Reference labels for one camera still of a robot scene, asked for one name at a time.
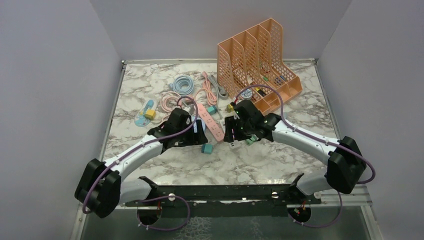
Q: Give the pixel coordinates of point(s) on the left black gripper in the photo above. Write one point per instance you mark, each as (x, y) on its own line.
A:
(196, 138)

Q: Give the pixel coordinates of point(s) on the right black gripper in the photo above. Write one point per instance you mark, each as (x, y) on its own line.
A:
(232, 133)

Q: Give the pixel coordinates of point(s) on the green plug adapter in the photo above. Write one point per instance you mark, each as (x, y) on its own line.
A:
(251, 140)

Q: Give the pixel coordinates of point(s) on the teal plug adapter front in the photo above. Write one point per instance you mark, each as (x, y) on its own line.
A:
(207, 148)

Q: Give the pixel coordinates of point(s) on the teal plug adapter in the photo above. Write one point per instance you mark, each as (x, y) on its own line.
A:
(212, 110)
(207, 148)

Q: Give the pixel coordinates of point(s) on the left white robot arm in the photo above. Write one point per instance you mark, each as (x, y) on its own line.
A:
(101, 187)

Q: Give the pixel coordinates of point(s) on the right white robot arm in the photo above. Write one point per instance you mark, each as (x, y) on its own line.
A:
(343, 159)

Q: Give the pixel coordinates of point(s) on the yellow plug adapter centre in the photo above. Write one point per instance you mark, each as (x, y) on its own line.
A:
(230, 107)

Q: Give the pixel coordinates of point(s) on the yellow plug adapter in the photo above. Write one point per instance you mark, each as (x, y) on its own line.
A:
(150, 114)
(230, 107)

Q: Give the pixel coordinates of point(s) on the teal plug adapter behind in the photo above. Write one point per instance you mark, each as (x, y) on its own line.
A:
(212, 110)

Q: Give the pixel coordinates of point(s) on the yellow plug adapter left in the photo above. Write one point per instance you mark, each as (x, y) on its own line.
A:
(150, 114)

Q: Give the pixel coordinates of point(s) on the blue round power strip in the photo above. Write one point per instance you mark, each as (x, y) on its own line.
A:
(194, 118)

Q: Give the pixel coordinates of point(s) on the white power strip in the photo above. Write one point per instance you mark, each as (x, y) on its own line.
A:
(233, 145)

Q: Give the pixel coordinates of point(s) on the blue patterned round tin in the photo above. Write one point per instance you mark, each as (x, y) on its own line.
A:
(246, 94)

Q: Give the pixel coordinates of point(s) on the pink power strip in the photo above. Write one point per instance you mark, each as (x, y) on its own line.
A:
(210, 123)

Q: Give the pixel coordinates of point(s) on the blue oval power strip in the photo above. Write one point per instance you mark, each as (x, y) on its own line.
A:
(139, 119)

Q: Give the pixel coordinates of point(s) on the orange mesh file organizer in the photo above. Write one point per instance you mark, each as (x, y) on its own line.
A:
(253, 58)

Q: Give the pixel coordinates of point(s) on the black mounting rail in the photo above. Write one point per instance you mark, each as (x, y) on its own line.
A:
(215, 201)

